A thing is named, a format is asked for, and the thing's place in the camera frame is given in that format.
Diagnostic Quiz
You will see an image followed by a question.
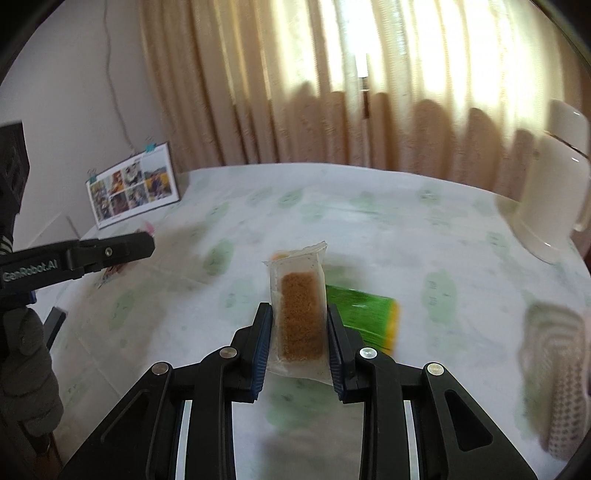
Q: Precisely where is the small pink packet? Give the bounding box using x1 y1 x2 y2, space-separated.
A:
95 222 155 289

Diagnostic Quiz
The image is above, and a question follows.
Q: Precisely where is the green snack packet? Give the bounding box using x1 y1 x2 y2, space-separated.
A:
325 285 400 356

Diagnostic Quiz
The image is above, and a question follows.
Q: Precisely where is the person's left hand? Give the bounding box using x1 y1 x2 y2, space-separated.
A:
0 307 64 435

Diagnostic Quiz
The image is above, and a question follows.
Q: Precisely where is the wall cable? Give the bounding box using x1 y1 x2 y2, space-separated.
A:
100 14 140 155

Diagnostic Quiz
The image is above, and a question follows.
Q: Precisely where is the clear packet with brown bar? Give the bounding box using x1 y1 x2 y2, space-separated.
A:
263 240 335 387

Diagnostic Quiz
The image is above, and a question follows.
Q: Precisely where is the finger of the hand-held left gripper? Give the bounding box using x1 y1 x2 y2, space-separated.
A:
75 231 156 278

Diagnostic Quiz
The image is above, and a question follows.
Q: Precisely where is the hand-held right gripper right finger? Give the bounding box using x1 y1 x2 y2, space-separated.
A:
325 307 539 480

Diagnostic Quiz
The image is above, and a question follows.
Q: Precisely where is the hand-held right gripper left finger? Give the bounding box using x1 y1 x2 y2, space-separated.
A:
60 302 274 480

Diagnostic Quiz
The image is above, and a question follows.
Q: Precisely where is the photo desk calendar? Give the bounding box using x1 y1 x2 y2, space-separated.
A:
85 141 181 230

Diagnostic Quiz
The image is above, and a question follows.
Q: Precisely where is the cream plastic basket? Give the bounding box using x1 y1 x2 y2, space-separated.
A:
538 353 591 462

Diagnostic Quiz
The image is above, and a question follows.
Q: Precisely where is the beige curtain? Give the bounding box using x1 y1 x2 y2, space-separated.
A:
139 0 587 199

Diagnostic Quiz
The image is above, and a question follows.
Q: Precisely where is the white green printed tablecloth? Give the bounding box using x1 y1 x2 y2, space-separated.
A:
34 161 591 480

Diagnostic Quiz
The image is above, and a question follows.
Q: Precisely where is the cream thermos jug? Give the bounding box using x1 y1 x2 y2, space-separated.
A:
515 99 591 265

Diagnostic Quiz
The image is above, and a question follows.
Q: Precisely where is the window frame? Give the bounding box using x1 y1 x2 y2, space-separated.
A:
357 53 373 121

